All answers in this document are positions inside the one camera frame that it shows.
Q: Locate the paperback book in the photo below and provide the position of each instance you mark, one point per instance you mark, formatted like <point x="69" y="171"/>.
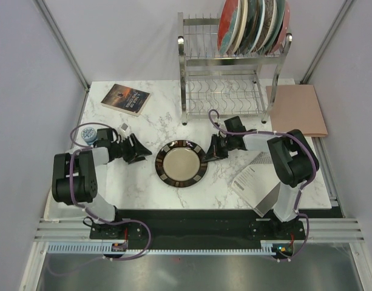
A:
<point x="126" y="99"/>

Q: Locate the brown floral pattern plate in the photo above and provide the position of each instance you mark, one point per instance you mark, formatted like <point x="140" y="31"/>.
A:
<point x="270" y="18"/>

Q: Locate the white watermelon pattern plate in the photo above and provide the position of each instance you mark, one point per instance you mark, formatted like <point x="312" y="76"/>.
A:
<point x="258" y="25"/>

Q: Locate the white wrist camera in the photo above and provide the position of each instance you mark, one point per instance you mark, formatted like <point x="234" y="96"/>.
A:
<point x="221" y="134"/>
<point x="124" y="130"/>

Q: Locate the steel two-tier dish rack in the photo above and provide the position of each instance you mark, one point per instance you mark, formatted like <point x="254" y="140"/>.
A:
<point x="244" y="85"/>

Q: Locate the black rim beige plate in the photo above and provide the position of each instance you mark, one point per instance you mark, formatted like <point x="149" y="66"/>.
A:
<point x="180" y="163"/>

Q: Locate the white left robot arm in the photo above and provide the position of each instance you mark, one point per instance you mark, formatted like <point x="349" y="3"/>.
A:
<point x="74" y="180"/>

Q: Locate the red plate blue flower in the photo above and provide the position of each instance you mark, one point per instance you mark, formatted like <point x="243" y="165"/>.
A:
<point x="228" y="25"/>

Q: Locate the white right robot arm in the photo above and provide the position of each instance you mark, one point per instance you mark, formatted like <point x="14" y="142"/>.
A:
<point x="293" y="159"/>

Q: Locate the cream and pink plate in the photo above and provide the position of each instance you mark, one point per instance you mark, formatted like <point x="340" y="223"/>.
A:
<point x="241" y="28"/>

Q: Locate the teal green plate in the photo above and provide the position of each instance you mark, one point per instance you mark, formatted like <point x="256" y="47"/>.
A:
<point x="273" y="39"/>

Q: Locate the pink plate in rack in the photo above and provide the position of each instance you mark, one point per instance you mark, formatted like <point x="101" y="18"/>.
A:
<point x="283" y="29"/>

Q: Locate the light blue cable duct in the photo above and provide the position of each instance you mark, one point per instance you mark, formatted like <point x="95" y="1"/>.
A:
<point x="109" y="248"/>

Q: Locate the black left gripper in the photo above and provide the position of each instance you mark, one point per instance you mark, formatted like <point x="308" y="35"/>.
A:
<point x="138" y="149"/>

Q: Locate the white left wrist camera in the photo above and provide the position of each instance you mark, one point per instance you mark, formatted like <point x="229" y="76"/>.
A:
<point x="124" y="130"/>

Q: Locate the white grey booklet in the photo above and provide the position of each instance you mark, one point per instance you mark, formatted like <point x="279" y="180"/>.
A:
<point x="258" y="184"/>

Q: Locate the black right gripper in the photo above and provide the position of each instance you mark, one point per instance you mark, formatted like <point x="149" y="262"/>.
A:
<point x="214" y="153"/>

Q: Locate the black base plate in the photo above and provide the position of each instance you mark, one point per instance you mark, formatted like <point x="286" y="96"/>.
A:
<point x="235" y="228"/>

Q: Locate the blue white ceramic jar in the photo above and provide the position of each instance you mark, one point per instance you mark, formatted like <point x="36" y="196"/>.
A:
<point x="89" y="136"/>

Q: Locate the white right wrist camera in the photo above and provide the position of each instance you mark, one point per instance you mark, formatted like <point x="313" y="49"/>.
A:
<point x="221" y="134"/>

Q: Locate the dark blue blossom plate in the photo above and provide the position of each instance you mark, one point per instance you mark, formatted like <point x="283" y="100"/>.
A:
<point x="254" y="7"/>

